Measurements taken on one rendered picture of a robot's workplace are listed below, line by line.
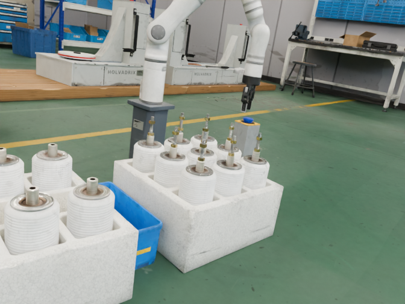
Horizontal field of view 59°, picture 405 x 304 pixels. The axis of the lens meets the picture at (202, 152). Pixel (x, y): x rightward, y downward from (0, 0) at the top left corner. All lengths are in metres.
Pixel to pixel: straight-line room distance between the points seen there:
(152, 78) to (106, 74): 1.74
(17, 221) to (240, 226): 0.61
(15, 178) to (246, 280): 0.63
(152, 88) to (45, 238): 0.90
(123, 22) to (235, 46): 1.83
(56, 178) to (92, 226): 0.23
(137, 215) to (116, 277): 0.27
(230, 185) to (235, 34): 3.98
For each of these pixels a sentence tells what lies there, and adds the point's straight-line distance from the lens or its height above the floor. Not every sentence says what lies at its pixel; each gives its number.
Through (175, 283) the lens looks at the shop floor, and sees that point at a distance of 0.97.
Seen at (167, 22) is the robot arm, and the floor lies 0.63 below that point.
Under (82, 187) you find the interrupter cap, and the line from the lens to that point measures 0.82.
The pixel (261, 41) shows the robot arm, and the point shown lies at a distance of 1.49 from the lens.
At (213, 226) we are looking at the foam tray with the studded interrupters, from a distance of 0.99.
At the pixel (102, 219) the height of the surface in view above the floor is 0.21.
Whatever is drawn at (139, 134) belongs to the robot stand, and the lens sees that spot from 1.54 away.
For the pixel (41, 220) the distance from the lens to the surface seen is 0.73.
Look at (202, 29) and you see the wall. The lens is 7.74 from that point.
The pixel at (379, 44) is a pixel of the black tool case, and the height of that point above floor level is 0.83.
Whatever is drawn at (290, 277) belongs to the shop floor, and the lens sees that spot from 1.09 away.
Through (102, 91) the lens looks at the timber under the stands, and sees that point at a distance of 3.13.
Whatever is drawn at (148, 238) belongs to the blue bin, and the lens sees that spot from 0.96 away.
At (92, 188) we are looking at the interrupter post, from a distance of 0.79.
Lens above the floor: 0.59
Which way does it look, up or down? 18 degrees down
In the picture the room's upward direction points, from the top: 9 degrees clockwise
